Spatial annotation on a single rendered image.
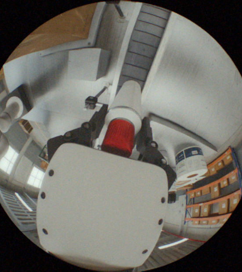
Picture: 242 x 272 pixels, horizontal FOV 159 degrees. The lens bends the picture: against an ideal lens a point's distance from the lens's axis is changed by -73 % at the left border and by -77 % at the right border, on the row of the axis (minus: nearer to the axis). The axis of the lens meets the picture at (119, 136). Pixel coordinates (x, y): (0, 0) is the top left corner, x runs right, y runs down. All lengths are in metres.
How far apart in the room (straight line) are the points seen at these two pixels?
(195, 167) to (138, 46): 0.53
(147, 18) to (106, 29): 0.14
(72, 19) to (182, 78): 0.38
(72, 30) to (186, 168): 0.67
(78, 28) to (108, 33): 0.10
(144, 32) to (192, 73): 0.21
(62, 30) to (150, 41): 0.22
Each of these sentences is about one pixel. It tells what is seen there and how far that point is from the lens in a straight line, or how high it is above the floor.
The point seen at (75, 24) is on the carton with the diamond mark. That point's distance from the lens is 0.30.
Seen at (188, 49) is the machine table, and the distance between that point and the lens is 0.38.
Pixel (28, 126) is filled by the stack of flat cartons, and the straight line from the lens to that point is 4.36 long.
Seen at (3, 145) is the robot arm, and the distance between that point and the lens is 0.59.
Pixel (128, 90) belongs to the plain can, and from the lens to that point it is 0.16.
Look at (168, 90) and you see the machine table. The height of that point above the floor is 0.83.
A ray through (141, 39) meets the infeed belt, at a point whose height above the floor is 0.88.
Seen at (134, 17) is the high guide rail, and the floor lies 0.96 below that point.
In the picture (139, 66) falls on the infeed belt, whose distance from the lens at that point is 0.27.
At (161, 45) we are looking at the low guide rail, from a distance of 0.25.
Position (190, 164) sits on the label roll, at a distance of 0.51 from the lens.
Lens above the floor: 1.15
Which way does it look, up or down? 40 degrees down
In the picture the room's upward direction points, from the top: 166 degrees counter-clockwise
